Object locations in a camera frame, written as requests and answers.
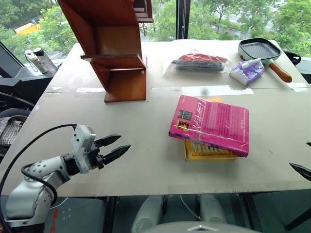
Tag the pink book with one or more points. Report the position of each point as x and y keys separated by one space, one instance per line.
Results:
x=213 y=121

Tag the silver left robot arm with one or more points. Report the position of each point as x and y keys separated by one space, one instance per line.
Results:
x=24 y=194

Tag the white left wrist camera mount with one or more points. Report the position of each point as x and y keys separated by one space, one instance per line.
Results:
x=81 y=138

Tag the white water bottle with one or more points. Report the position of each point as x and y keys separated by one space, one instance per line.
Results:
x=40 y=63

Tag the checkered cloth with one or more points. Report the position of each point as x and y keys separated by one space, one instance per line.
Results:
x=11 y=128

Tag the clear bottle with black cap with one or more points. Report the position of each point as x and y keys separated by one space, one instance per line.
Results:
x=46 y=59

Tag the clear bag with red-black item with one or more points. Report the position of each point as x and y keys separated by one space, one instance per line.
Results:
x=199 y=64

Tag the silver rounded robot leg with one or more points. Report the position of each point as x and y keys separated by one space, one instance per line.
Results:
x=148 y=213
x=212 y=210

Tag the wooden shelf stand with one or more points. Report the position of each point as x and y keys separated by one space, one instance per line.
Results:
x=121 y=85

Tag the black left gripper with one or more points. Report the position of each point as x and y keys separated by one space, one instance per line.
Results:
x=94 y=155

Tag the black table leg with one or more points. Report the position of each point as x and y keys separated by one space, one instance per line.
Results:
x=110 y=213
x=298 y=218

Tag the yellow book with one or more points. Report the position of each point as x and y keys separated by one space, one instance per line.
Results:
x=206 y=153

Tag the purple white plastic packet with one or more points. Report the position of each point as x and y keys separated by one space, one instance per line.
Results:
x=247 y=72

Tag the grey robot torso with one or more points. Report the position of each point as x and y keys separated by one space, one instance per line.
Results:
x=201 y=228

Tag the black side desk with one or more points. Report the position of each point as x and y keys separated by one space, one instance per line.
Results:
x=26 y=85

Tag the black window frame post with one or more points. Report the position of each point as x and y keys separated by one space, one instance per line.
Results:
x=185 y=19

